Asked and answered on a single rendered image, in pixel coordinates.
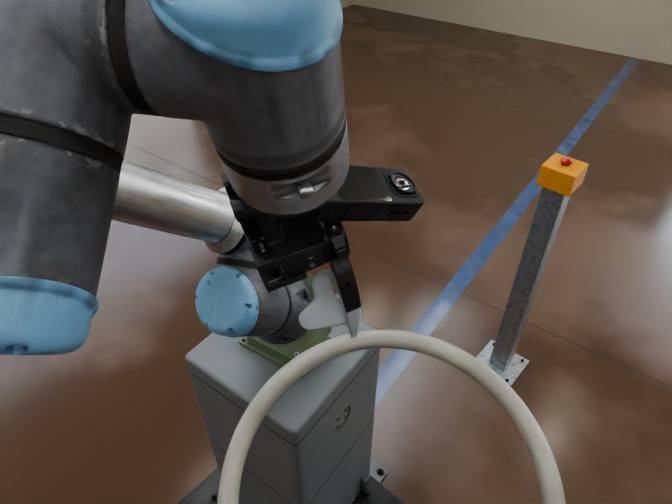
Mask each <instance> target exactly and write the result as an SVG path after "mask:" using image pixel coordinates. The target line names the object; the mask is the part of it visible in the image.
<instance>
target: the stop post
mask: <svg viewBox="0 0 672 504"><path fill-rule="evenodd" d="M563 157H567V156H564V155H562V154H559V153H555V154H554V155H553V156H552V157H550V158H549V159H548V160H547V161H546V162H545V163H543V164H542V165H541V168H540V172H539V175H538V178H537V182H536V184H537V185H539V186H541V187H542V191H541V194H540V197H539V200H538V204H537V207H536V210H535V213H534V217H533V220H532V223H531V226H530V230H529V233H528V236H527V240H526V243H525V246H524V249H523V253H522V256H521V259H520V262H519V266H518V269H517V272H516V275H515V279H514V282H513V285H512V288H511V292H510V295H509V298H508V301H507V305H506V308H505V311H504V315H503V318H502V321H501V324H500V328H499V331H498V334H497V337H496V341H494V340H491V341H490V342H489V343H488V344H487V345H486V347H485V348H484V349H483V350H482V351H481V352H480V353H479V355H478V356H477V357H476V358H477V359H479V360H480V361H481V362H483V363H484V364H486V365H487V366H488V367H489V368H491V369H492V370H493V371H494V372H496V373H497V374H498V375H499V376H500V377H501V378H502V379H503V380H504V381H505V382H506V383H507V384H508V385H509V386H510V387H511V385H512V384H513V383H514V381H515V380H516V379H517V377H518V376H519V375H520V373H521V372H522V371H523V369H524V368H525V367H526V365H527V364H528V363H529V361H528V360H527V359H525V358H523V357H522V356H520V355H518V354H516V353H515V351H516V348H517V345H518V342H519V340H520V337H521V334H522V331H523V328H524V325H525V323H526V320H527V317H528V314H529V311H530V308H531V306H532V303H533V300H534V297H535V294H536V291H537V289H538V286H539V283H540V280H541V277H542V274H543V271H544V269H545V266H546V263H547V260H548V257H549V254H550V252H551V249H552V246H553V243H554V240H555V237H556V235H557V232H558V229H559V226H560V223H561V220H562V218H563V215H564V212H565V209H566V206H567V203H568V201H569V198H570V195H571V194H572V193H573V192H574V191H575V190H576V189H577V188H578V187H579V186H580V185H581V184H582V183H583V180H584V177H585V174H586V172H587V169H588V166H589V164H588V163H585V162H582V161H579V160H576V159H573V158H570V157H567V158H570V159H572V160H573V163H572V164H571V165H564V164H562V163H561V162H560V160H561V158H563Z"/></svg>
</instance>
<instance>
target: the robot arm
mask: <svg viewBox="0 0 672 504"><path fill-rule="evenodd" d="M342 29H343V13H342V7H341V3H340V0H0V354H3V355H57V354H66V353H70V352H73V351H76V350H77V349H79V348H80V347H81V346H82V345H83V344H84V343H85V341H86V339H87V336H88V332H89V328H90V324H91V320H92V318H93V317H94V315H95V314H96V312H97V310H98V305H99V304H98V300H97V299H96V296H97V291H98V286H99V280H100V275H101V270H102V265H103V260H104V255H105V250H106V245H107V240H108V235H109V230H110V225H111V220H113V221H118V222H122V223H127V224H131V225H136V226H140V227H144V228H149V229H153V230H158V231H162V232H166V233H171V234H175V235H180V236H184V237H188V238H193V239H197V240H202V241H204V242H205V244H206V246H207V247H208V249H210V250H211V251H213V252H215V253H218V257H217V262H216V268H214V269H213V270H211V271H209V272H208V273H206V274H205V275H204V276H203V278H202V279H201V281H200V282H199V285H198V287H197V290H196V295H197V296H196V299H195V305H196V310H197V313H198V316H199V318H200V320H201V321H202V323H203V324H204V325H205V326H206V327H207V328H208V329H209V330H210V331H212V332H213V333H216V334H218V335H223V336H227V337H233V338H236V337H259V338H260V339H262V340H263V341H265V342H268V343H271V344H288V343H291V342H294V341H295V340H297V339H299V338H300V337H301V336H302V335H303V334H304V333H305V332H306V331H307V329H310V330H311V329H318V328H324V327H330V326H337V325H347V327H348V330H349V333H350V336H351V338H353V337H356V336H357V334H358V331H359V327H360V324H361V320H362V311H361V302H360V297H359V291H358V286H357V282H356V279H355V275H354V272H353V268H352V265H351V262H350V259H349V256H348V255H350V248H349V243H348V239H347V235H346V232H345V229H344V227H343V224H342V222H341V221H410V220H411V219H412V218H413V217H414V215H415V214H416V213H417V212H418V210H419V209H420V208H421V207H422V205H423V204H424V203H425V200H424V198H423V197H422V195H421V194H420V192H419V190H418V189H417V187H416V185H415V183H414V181H413V180H412V179H411V177H410V176H409V174H408V172H407V171H406V170H405V169H398V168H384V167H369V166H355V165H349V144H348V129H347V119H346V111H345V95H344V81H343V67H342V52H341V38H340V37H341V33H342ZM133 114H142V115H153V116H162V117H166V118H176V119H186V120H197V121H201V122H204V124H205V127H206V129H207V131H208V134H209V136H210V138H211V141H212V142H213V145H214V147H215V149H216V151H217V153H218V155H219V157H220V160H221V162H222V164H223V167H224V169H225V172H226V174H224V175H221V178H222V181H223V184H224V187H223V188H221V189H220V190H218V191H217V190H214V189H211V188H208V187H205V186H202V185H199V184H196V183H193V182H190V181H187V180H184V179H181V178H177V177H174V176H171V175H168V174H165V173H162V172H159V171H156V170H153V169H150V168H147V167H144V166H141V165H138V164H135V163H132V162H129V161H126V160H124V155H125V151H126V146H127V141H128V135H129V129H130V123H131V117H132V115H133ZM329 262H330V267H331V270H332V271H331V270H322V271H320V272H318V273H317V274H316V275H315V276H314V278H313V280H312V287H313V291H314V295H315V296H314V297H313V294H312V291H311V289H310V287H309V285H308V284H307V283H306V281H305V280H304V279H306V278H308V277H307V273H306V271H309V270H312V269H314V268H317V267H320V266H322V265H324V263H325V264H326V263H329ZM282 269H283V271H282ZM331 279H333V282H334V285H335V288H336V290H337V294H336V295H335V291H334V288H333V285H332V282H331ZM291 300H292V301H291Z"/></svg>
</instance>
